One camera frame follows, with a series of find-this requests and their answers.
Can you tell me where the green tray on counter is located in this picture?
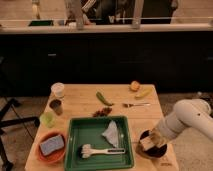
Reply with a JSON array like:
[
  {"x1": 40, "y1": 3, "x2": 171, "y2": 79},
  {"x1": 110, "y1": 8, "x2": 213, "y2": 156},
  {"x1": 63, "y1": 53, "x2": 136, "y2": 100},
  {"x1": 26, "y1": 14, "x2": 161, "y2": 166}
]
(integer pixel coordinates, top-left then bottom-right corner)
[{"x1": 28, "y1": 20, "x2": 54, "y2": 26}]

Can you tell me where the green plastic tray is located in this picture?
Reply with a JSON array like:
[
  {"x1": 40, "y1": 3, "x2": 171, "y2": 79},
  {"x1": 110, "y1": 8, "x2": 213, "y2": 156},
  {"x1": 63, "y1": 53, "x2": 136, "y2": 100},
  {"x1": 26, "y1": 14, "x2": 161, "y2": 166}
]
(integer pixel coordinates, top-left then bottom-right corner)
[{"x1": 64, "y1": 116, "x2": 134, "y2": 171}]

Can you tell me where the long dark counter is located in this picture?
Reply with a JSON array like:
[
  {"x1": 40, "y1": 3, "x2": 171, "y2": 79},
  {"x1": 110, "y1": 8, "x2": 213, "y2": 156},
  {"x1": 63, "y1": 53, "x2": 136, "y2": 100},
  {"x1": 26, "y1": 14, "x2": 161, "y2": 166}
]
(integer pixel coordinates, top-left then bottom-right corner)
[{"x1": 0, "y1": 27, "x2": 213, "y2": 96}]

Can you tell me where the orange fruit half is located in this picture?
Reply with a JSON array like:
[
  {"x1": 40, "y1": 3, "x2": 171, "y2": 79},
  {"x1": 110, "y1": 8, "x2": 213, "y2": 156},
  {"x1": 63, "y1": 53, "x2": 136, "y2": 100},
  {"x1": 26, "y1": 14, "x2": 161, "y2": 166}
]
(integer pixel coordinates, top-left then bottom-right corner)
[{"x1": 130, "y1": 81, "x2": 140, "y2": 91}]

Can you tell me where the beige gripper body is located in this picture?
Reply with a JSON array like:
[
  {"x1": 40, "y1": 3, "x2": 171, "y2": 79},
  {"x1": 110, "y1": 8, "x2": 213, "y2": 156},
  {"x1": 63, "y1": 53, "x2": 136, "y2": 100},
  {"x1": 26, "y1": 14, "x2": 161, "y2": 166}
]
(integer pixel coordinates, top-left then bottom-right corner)
[{"x1": 150, "y1": 129, "x2": 166, "y2": 148}]

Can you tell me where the orange bowl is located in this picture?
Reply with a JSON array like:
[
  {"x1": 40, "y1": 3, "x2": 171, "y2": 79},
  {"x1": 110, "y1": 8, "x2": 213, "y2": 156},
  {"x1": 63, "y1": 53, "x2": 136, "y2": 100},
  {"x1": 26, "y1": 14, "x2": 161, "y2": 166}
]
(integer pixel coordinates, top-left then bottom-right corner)
[{"x1": 35, "y1": 132, "x2": 66, "y2": 164}]

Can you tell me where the white plastic cup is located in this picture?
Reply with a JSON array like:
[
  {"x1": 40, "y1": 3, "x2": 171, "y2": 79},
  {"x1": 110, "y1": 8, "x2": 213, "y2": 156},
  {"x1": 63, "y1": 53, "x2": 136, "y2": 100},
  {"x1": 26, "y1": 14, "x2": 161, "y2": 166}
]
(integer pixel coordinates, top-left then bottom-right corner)
[{"x1": 51, "y1": 82, "x2": 65, "y2": 98}]

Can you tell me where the black office chair base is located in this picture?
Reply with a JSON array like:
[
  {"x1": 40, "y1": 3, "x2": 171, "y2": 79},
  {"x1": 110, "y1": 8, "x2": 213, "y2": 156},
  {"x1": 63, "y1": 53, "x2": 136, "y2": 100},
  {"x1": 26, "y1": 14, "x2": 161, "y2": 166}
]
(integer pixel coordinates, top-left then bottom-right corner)
[{"x1": 0, "y1": 59, "x2": 41, "y2": 171}]

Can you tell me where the light green small cup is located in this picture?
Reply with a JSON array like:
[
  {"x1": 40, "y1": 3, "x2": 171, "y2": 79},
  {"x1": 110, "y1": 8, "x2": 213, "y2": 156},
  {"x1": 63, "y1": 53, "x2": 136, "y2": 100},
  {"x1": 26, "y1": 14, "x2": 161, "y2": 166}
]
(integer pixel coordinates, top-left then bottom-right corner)
[{"x1": 40, "y1": 112, "x2": 55, "y2": 128}]

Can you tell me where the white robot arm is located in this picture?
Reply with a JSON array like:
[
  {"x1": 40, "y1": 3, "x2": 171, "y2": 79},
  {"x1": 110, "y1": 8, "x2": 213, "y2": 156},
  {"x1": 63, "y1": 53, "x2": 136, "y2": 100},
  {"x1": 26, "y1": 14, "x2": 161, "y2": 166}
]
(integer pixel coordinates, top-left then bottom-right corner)
[{"x1": 150, "y1": 99, "x2": 213, "y2": 148}]

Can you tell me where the wooden whiteboard eraser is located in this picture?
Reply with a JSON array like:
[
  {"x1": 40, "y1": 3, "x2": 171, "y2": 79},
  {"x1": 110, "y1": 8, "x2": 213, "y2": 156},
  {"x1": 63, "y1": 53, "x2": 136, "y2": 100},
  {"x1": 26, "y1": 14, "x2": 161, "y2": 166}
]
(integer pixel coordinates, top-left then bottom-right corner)
[{"x1": 139, "y1": 137, "x2": 154, "y2": 151}]

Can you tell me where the dark purple bowl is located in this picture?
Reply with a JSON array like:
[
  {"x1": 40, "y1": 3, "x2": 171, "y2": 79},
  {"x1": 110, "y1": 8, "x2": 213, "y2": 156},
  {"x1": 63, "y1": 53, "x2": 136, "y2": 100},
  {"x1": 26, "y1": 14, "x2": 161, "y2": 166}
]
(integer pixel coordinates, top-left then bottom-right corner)
[{"x1": 140, "y1": 130, "x2": 167, "y2": 158}]

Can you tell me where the dark brown cup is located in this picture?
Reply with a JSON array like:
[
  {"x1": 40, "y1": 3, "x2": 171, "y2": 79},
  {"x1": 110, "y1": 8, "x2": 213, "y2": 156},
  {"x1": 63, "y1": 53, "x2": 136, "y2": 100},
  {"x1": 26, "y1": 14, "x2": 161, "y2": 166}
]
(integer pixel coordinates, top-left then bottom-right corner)
[{"x1": 49, "y1": 99, "x2": 63, "y2": 115}]

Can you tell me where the green chili pepper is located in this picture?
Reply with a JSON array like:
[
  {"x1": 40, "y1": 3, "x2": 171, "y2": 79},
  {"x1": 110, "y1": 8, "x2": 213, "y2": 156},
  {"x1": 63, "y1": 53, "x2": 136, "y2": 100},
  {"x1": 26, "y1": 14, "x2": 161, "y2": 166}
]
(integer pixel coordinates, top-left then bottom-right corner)
[{"x1": 96, "y1": 92, "x2": 114, "y2": 106}]

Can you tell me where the blue sponge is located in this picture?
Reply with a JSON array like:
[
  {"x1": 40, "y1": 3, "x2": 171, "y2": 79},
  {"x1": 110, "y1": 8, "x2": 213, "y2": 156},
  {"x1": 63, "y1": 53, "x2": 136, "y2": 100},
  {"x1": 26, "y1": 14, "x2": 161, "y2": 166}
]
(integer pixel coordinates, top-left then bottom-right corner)
[{"x1": 40, "y1": 135, "x2": 64, "y2": 156}]

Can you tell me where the metal fork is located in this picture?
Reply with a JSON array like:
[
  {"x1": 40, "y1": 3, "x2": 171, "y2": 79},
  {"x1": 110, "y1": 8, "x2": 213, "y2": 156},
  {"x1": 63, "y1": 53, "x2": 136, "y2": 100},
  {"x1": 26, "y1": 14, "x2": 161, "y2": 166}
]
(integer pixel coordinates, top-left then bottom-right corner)
[{"x1": 122, "y1": 103, "x2": 150, "y2": 108}]

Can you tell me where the bunch of red grapes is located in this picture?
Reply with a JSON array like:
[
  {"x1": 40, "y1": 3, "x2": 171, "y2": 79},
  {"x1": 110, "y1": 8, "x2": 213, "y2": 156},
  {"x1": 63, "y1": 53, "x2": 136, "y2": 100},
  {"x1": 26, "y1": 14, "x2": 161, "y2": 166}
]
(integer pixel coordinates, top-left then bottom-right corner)
[{"x1": 93, "y1": 107, "x2": 112, "y2": 117}]

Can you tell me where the yellow banana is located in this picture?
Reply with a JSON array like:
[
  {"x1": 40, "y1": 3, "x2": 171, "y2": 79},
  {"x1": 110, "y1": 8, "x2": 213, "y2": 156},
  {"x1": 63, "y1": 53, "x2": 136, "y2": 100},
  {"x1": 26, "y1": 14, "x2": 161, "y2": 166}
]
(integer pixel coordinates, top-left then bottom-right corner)
[{"x1": 135, "y1": 89, "x2": 152, "y2": 99}]

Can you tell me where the white dish brush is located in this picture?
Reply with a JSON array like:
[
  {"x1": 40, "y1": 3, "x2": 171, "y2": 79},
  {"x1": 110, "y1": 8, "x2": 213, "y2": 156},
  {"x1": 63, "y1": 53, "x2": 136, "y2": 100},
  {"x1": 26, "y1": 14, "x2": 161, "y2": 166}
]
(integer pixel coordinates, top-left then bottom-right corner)
[{"x1": 80, "y1": 144, "x2": 126, "y2": 159}]

